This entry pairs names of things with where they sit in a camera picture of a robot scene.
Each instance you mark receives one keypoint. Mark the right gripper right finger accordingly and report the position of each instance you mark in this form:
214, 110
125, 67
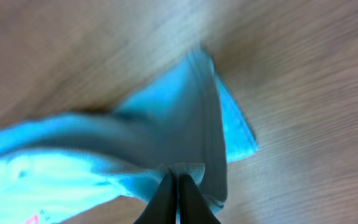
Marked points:
193, 207

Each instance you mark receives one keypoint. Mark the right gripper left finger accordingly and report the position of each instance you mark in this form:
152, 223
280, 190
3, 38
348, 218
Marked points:
162, 208

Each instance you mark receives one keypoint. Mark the light blue printed t-shirt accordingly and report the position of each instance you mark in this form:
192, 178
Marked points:
185, 122

